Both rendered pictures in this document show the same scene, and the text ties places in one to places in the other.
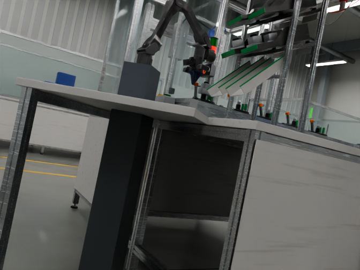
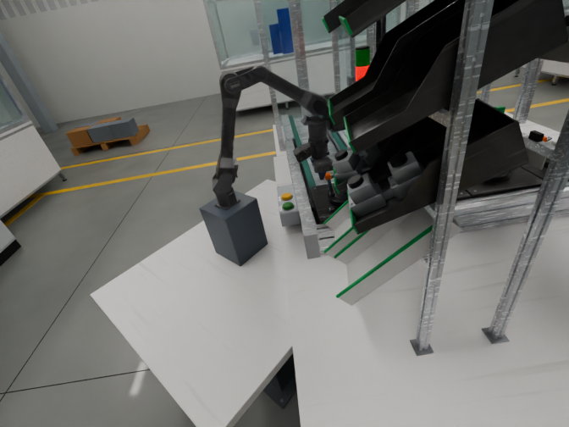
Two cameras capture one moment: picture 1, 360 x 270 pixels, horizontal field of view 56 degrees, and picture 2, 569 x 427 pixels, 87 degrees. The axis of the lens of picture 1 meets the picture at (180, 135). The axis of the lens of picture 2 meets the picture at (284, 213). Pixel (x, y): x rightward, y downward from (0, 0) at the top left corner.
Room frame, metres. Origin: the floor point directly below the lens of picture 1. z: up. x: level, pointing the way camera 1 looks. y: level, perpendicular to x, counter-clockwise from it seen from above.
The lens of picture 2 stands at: (1.00, -0.37, 1.55)
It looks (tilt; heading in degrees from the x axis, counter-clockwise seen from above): 33 degrees down; 32
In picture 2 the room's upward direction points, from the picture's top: 11 degrees counter-clockwise
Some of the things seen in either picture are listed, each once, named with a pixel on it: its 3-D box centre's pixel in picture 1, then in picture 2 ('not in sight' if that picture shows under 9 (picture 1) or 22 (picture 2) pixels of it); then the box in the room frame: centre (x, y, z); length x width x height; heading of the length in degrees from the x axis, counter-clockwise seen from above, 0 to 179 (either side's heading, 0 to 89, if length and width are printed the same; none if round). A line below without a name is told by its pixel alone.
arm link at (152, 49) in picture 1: (147, 49); (221, 178); (1.64, 0.24, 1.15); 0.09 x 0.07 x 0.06; 39
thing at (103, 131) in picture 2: not in sight; (109, 132); (4.46, 5.38, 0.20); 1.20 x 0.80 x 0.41; 120
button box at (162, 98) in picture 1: (159, 102); (288, 203); (1.86, 0.14, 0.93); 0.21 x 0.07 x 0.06; 30
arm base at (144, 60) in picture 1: (144, 60); (225, 195); (1.64, 0.24, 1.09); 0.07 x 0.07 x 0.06; 75
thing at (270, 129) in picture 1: (256, 140); (464, 204); (2.11, -0.47, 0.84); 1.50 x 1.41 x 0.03; 30
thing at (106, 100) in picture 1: (143, 112); (251, 256); (1.63, 0.19, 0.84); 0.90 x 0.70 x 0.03; 165
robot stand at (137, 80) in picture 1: (139, 87); (234, 226); (1.64, 0.24, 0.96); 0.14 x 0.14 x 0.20; 75
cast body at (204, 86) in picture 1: (207, 88); not in sight; (1.90, -0.10, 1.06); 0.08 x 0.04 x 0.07; 120
